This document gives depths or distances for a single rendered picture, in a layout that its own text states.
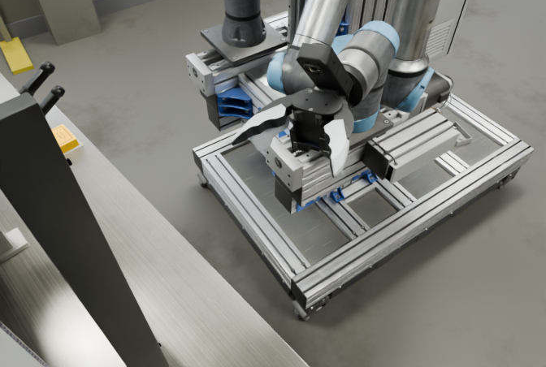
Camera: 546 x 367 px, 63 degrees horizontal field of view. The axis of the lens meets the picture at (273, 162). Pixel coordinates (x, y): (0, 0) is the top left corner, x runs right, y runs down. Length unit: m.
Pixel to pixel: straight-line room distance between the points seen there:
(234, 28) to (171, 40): 1.69
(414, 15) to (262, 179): 1.10
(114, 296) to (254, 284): 1.33
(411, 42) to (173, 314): 0.71
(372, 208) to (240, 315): 1.11
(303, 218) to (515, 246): 0.94
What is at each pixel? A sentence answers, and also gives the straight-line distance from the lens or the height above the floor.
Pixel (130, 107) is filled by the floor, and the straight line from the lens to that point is 2.66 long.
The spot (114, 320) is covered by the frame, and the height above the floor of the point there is 1.13.
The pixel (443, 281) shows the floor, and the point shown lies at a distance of 1.97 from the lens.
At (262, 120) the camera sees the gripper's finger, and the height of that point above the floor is 1.23.
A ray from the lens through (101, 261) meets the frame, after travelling 0.49.
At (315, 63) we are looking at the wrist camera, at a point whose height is 1.31.
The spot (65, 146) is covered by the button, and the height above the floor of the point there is 0.92.
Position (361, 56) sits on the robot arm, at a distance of 0.71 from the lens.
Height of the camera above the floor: 1.64
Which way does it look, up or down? 47 degrees down
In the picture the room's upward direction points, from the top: straight up
